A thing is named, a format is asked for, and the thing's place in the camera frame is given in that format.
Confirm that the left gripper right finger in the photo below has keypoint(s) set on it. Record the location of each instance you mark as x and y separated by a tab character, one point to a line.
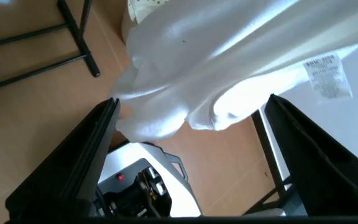
319	186

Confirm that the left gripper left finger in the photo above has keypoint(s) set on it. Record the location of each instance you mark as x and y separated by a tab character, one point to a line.
42	193

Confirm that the white garment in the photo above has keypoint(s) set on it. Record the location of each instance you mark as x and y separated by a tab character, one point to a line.
213	56

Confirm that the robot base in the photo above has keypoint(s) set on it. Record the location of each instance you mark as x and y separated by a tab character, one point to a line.
135	168

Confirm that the black clothes rack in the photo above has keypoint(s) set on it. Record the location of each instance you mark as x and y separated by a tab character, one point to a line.
82	46

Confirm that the white laundry basket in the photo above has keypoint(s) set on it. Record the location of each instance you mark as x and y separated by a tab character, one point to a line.
135	12

